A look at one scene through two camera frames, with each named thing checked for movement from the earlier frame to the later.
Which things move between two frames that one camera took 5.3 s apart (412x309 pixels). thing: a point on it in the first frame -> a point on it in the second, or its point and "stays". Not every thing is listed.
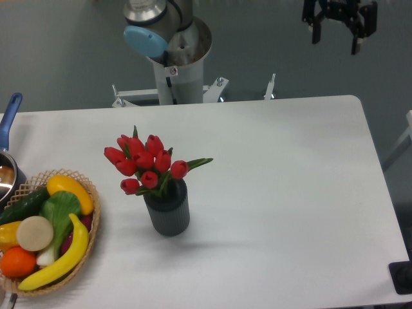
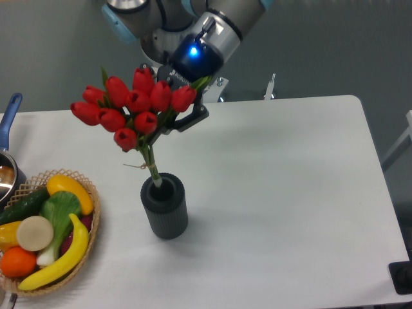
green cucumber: (24, 206) stays
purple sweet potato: (85, 221) stays
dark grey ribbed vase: (170, 214) stays
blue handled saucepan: (12, 179) stays
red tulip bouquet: (133, 156) -> (133, 114)
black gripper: (346, 10) -> (175, 78)
